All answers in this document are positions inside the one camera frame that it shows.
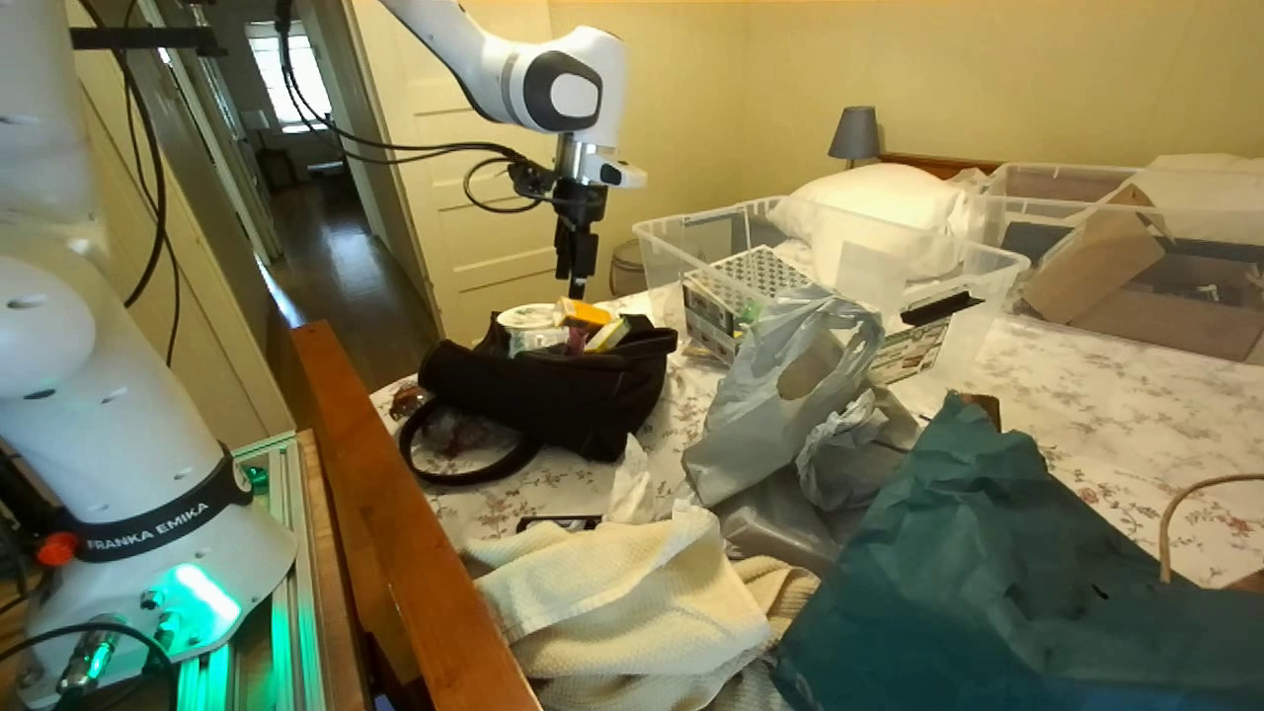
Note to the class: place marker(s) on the teal cloth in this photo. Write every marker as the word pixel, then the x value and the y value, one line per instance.
pixel 1003 592

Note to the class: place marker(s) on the green lit metal base frame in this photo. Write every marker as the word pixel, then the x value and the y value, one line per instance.
pixel 282 592

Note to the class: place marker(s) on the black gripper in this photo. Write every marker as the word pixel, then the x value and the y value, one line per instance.
pixel 577 217

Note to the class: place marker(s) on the hallway window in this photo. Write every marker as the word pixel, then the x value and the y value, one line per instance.
pixel 290 71

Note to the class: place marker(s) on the large clear storage box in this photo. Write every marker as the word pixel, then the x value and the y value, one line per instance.
pixel 845 263

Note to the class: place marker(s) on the black flat rectangular device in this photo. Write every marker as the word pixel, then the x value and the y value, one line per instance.
pixel 938 304

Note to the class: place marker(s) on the grey plastic bag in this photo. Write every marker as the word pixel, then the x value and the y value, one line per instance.
pixel 771 396

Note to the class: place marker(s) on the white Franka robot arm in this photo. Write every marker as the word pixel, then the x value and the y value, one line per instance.
pixel 120 437

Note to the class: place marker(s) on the brown wooden headboard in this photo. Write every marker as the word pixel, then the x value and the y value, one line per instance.
pixel 941 163

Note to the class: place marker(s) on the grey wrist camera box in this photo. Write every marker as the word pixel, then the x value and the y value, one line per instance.
pixel 618 171

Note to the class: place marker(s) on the black fabric bag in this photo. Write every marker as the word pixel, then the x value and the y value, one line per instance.
pixel 566 387

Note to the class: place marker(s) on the small clear lattice basket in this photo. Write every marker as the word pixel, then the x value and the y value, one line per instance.
pixel 747 293

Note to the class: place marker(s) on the cream towel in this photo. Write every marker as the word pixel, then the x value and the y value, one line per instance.
pixel 618 607

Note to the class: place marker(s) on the black flat phone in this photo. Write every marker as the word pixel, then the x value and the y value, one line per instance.
pixel 560 521

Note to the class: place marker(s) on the brown wooden footboard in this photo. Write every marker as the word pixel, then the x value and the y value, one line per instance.
pixel 396 528

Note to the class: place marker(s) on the floral white bedspread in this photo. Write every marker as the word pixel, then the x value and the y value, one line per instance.
pixel 1119 408

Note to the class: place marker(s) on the brown cardboard piece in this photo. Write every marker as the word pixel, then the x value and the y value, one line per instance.
pixel 1093 263

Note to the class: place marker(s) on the grey table lamp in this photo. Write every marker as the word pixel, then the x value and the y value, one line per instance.
pixel 855 130

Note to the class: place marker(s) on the orange small box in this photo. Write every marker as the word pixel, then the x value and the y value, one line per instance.
pixel 591 313

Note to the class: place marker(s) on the white panel door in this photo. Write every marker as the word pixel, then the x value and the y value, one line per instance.
pixel 450 222

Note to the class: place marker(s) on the black mounting bar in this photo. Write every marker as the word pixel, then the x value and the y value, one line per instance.
pixel 143 42

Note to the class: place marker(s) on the clear box with cardboard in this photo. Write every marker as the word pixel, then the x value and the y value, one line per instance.
pixel 1186 301

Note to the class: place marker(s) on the brown shiny wrapper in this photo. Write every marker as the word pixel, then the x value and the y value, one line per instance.
pixel 410 396

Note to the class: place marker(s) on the white pillow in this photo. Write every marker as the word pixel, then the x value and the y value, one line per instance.
pixel 883 204

